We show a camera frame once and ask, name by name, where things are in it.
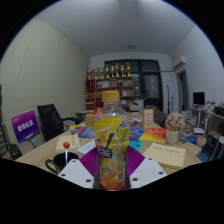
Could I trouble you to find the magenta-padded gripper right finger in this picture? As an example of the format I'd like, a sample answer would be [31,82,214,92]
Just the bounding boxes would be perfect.
[126,145,168,190]

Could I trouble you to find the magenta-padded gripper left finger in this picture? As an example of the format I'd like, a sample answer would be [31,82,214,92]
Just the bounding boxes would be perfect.
[57,147,101,190]

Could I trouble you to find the yellow-label orange drink bottle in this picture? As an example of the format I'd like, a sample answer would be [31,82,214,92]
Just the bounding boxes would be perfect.
[93,90,131,191]

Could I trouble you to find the black mug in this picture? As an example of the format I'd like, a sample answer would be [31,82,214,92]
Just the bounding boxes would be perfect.
[44,151,81,175]

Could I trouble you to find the tan paper envelope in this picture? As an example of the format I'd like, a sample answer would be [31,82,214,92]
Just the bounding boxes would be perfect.
[142,142,187,169]

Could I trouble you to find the teal book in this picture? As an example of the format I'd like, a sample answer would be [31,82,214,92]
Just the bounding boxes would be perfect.
[128,140,143,153]

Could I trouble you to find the white paper sheet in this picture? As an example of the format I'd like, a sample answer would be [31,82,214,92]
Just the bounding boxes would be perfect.
[76,138,97,156]

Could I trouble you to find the red-ball stir stick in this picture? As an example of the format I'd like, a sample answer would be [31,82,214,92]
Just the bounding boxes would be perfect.
[62,141,71,166]

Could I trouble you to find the tan kraft notebook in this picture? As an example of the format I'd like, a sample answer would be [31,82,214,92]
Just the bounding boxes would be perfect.
[55,133,81,154]

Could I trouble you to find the red orange booklet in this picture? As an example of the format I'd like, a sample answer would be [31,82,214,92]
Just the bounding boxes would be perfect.
[138,127,167,144]

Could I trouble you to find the blue printed booklet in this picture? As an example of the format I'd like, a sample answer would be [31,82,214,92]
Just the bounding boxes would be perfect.
[69,125,96,139]
[128,125,145,143]

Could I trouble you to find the pink flat box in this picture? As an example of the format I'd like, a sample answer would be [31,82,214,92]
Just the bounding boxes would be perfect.
[129,118,143,128]

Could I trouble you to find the small orange standing card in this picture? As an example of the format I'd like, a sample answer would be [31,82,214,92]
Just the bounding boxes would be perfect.
[142,108,155,129]

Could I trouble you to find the yellow gift box red ribbon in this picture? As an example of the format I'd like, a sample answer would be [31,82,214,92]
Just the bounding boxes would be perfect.
[84,111,101,128]

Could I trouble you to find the pink flowers in white pot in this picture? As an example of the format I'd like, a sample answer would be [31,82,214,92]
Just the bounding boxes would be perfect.
[164,112,186,145]

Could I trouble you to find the grey armchair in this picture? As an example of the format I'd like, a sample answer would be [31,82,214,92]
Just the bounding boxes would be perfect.
[143,104,166,127]

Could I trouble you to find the black office chair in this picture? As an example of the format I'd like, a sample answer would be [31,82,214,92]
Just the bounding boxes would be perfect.
[36,103,82,143]

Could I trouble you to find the stack of books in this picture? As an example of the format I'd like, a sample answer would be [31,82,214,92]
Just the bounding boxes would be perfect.
[181,114,199,135]

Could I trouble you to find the purple sign board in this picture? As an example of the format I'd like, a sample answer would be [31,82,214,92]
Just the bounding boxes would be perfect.
[10,110,41,144]

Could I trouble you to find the white round stool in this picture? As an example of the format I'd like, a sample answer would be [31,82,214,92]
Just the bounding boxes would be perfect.
[210,135,224,161]

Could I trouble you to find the grey striped chair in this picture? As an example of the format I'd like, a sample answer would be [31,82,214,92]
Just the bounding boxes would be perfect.
[0,83,23,161]

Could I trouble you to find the dark glass door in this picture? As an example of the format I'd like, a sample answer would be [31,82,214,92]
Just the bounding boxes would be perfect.
[104,59,164,113]

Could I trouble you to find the cluttered wooden side desk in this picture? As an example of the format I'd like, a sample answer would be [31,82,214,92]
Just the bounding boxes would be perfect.
[190,101,224,134]

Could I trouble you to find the wooden shelf unit with trophies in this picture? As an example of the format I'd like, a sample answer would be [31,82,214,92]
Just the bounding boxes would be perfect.
[84,62,136,111]

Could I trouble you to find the black monitor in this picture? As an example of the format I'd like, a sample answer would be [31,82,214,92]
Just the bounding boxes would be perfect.
[192,91,206,107]

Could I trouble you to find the white wall air conditioner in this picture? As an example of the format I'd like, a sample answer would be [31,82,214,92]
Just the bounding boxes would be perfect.
[171,55,188,70]

